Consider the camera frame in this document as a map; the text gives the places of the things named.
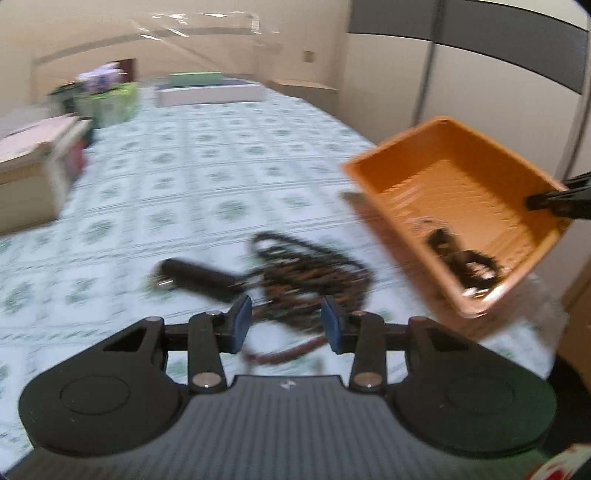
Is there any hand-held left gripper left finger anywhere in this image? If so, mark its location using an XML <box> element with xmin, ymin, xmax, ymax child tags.
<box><xmin>102</xmin><ymin>294</ymin><xmax>253</xmax><ymax>394</ymax></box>

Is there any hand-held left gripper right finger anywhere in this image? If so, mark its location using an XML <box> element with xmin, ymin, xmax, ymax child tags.
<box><xmin>321</xmin><ymin>295</ymin><xmax>476</xmax><ymax>394</ymax></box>

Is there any black bead necklace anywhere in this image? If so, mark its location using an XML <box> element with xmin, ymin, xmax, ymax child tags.
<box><xmin>249</xmin><ymin>232</ymin><xmax>376</xmax><ymax>324</ymax></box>

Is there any orange plastic tray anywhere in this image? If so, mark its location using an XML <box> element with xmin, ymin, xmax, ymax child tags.
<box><xmin>342</xmin><ymin>115</ymin><xmax>570</xmax><ymax>320</ymax></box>

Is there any black watch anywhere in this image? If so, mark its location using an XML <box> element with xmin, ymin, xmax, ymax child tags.
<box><xmin>427</xmin><ymin>226</ymin><xmax>506</xmax><ymax>291</ymax></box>

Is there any white grey sliding wardrobe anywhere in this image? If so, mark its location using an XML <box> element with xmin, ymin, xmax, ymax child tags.
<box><xmin>337</xmin><ymin>0</ymin><xmax>591</xmax><ymax>296</ymax></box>

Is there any white long box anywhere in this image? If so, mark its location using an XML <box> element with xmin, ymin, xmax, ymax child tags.
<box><xmin>154</xmin><ymin>84</ymin><xmax>267</xmax><ymax>108</ymax></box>

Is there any white nightstand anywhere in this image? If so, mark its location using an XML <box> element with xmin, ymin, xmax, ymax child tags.
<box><xmin>268</xmin><ymin>78</ymin><xmax>340</xmax><ymax>116</ymax></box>

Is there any green long box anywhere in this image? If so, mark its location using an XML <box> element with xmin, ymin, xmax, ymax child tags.
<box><xmin>168</xmin><ymin>71</ymin><xmax>225</xmax><ymax>88</ymax></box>

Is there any beige cardboard box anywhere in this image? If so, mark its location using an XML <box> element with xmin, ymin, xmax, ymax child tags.
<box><xmin>0</xmin><ymin>115</ymin><xmax>93</xmax><ymax>234</ymax></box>

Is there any green tissue box pack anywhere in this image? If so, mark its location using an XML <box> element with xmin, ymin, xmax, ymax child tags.
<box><xmin>74</xmin><ymin>82</ymin><xmax>139</xmax><ymax>130</ymax></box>

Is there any red white patterned cloth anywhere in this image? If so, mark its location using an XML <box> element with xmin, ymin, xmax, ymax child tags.
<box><xmin>526</xmin><ymin>445</ymin><xmax>591</xmax><ymax>480</ymax></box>

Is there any dark red box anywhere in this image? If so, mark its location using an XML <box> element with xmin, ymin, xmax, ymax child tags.
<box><xmin>113</xmin><ymin>58</ymin><xmax>138</xmax><ymax>84</ymax></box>

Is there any white purple tissue pack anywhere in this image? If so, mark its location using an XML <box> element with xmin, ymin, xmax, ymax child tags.
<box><xmin>78</xmin><ymin>65</ymin><xmax>122</xmax><ymax>93</ymax></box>

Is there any headboard wrapped in plastic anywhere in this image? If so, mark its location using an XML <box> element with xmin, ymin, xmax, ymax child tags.
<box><xmin>30</xmin><ymin>28</ymin><xmax>282</xmax><ymax>100</ymax></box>

